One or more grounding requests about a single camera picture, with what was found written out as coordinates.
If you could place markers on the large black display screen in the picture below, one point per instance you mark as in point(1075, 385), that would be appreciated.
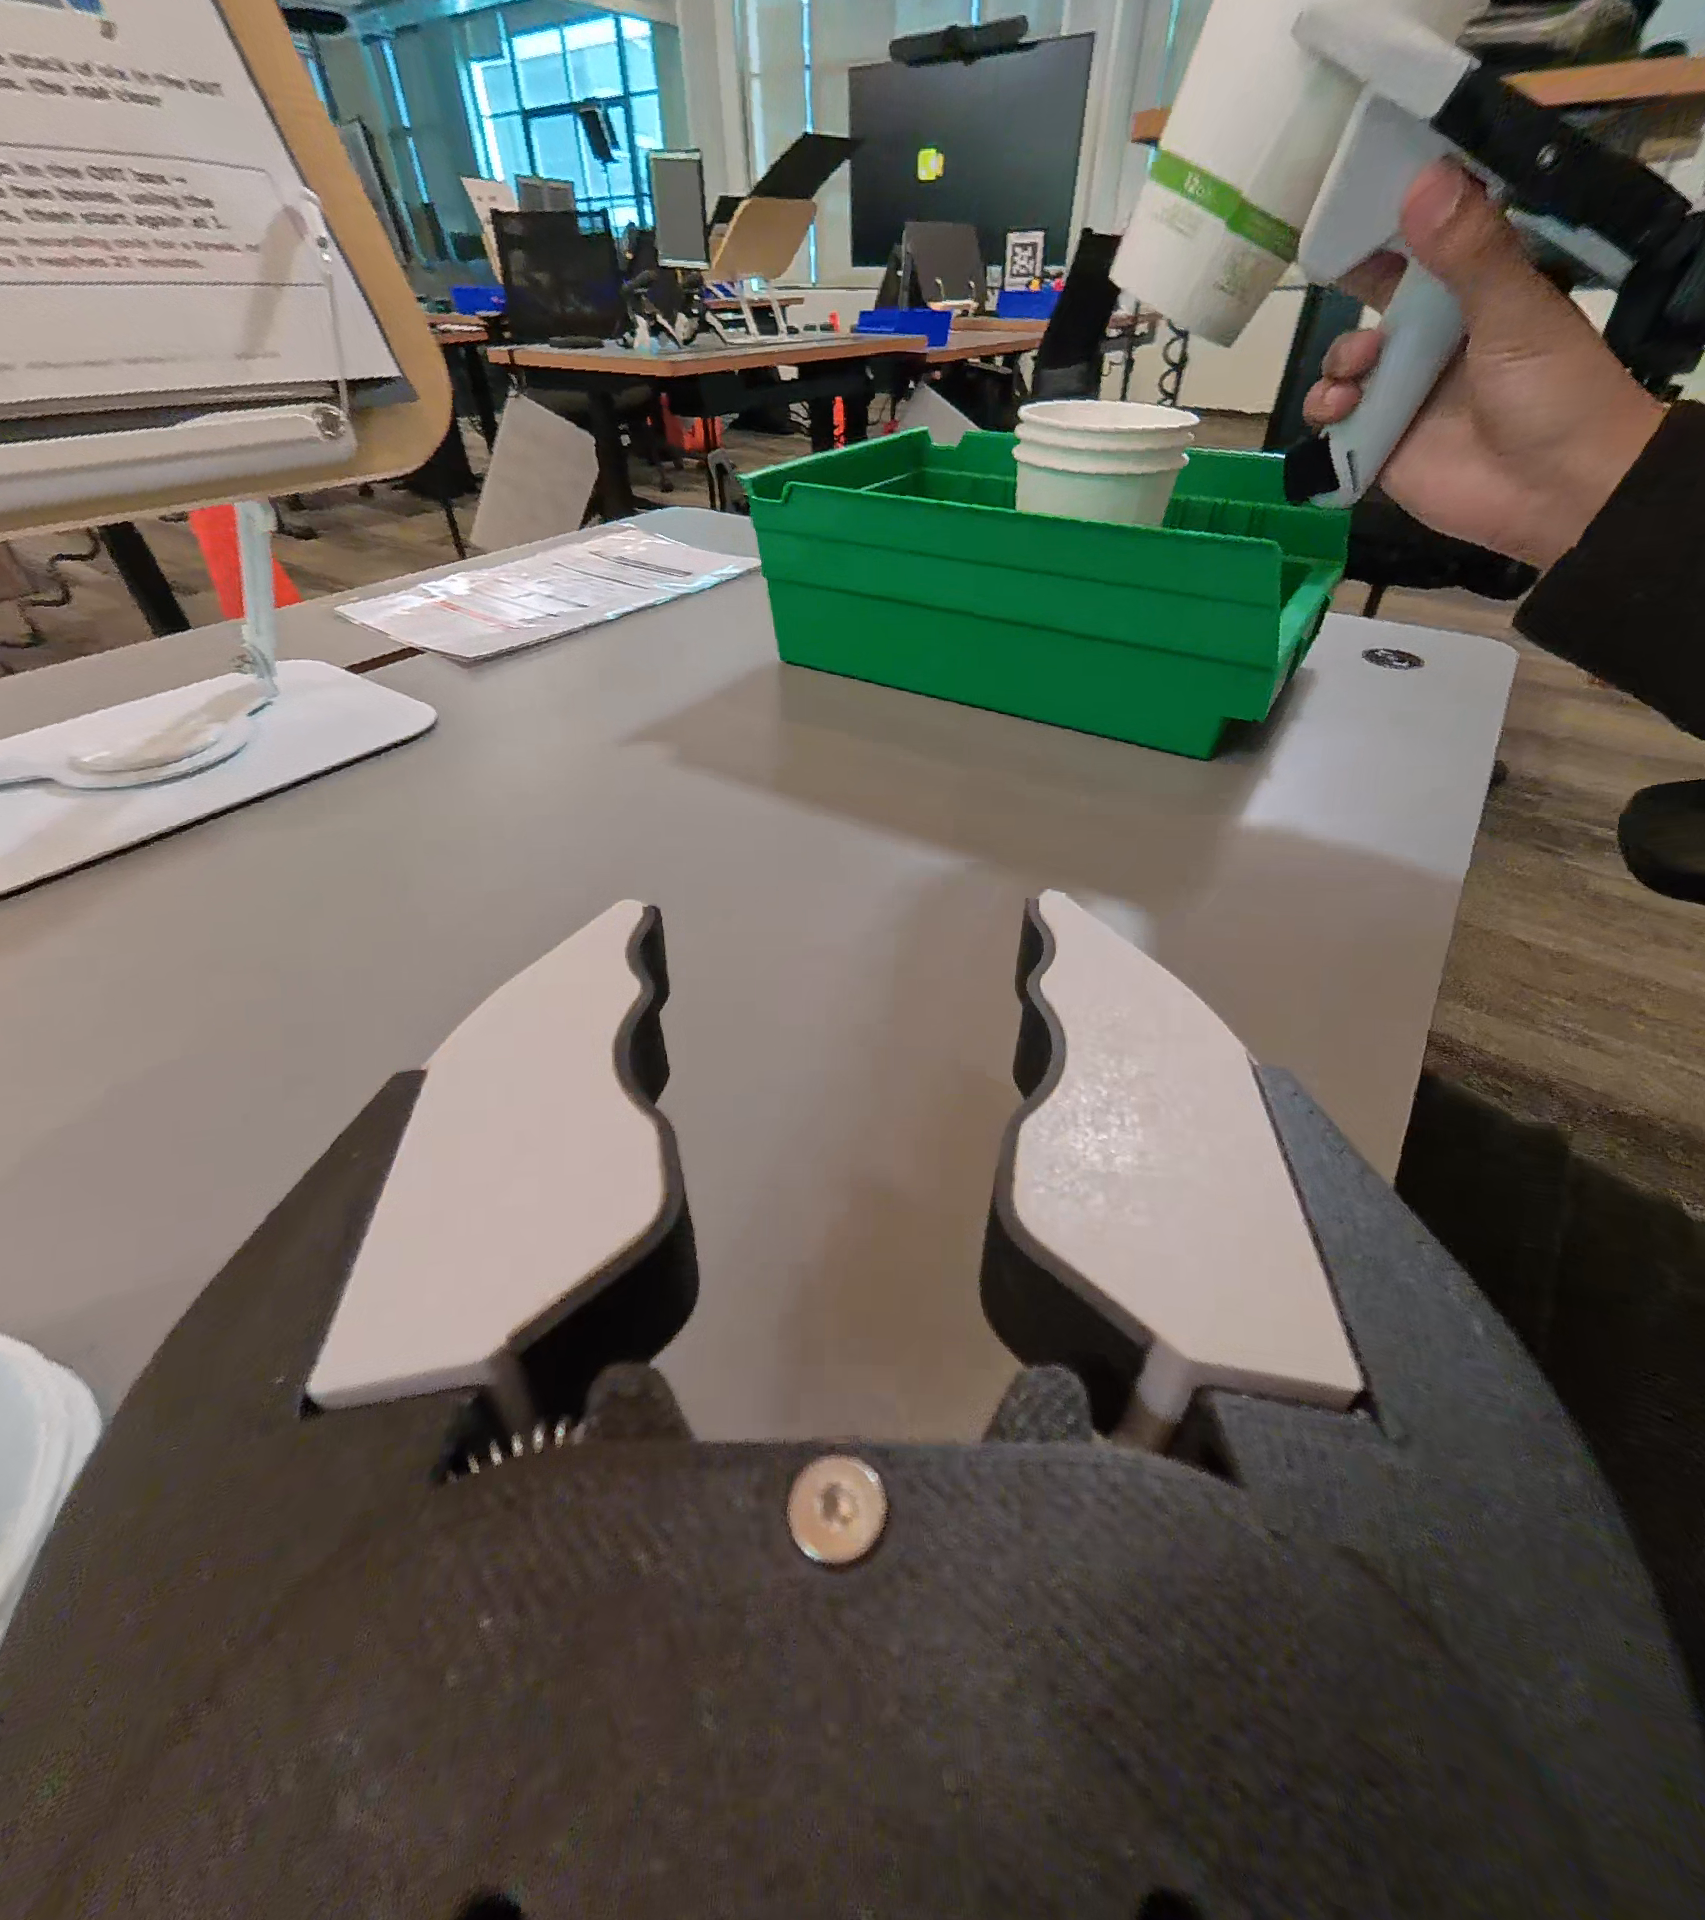
point(972, 135)

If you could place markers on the grey desk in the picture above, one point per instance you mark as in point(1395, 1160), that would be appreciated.
point(792, 811)

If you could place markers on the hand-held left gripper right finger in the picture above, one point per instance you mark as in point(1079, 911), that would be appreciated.
point(1168, 1199)

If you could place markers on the raised wooden edged table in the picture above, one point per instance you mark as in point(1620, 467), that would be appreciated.
point(1632, 79)

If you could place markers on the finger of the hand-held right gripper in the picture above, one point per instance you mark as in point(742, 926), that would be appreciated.
point(1369, 195)

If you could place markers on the person's right hand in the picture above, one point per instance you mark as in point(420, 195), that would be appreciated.
point(1541, 421)

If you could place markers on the printed instruction sheet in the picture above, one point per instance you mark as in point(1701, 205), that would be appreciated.
point(72, 151)

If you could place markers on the orange traffic cone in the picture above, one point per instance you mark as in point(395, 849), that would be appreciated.
point(236, 556)

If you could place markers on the small marker card stand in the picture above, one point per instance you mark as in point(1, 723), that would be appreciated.
point(1026, 264)

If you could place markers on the grey tilted board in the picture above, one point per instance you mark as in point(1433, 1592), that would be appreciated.
point(537, 473)

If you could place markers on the wooden table black legs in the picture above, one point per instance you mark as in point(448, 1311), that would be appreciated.
point(733, 355)

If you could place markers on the person's dark clothing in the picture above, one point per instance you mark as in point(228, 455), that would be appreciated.
point(1618, 1350)

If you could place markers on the blue plastic bin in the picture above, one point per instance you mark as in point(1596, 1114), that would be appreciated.
point(891, 326)

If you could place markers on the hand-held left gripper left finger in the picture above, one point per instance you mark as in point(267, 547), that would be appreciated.
point(522, 1199)

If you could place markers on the wooden document stand white base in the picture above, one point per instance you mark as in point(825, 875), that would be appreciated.
point(194, 780)

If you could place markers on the green plastic box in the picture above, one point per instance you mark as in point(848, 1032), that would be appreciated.
point(1018, 645)

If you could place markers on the laminated paper sheet red label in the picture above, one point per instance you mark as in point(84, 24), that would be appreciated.
point(537, 593)

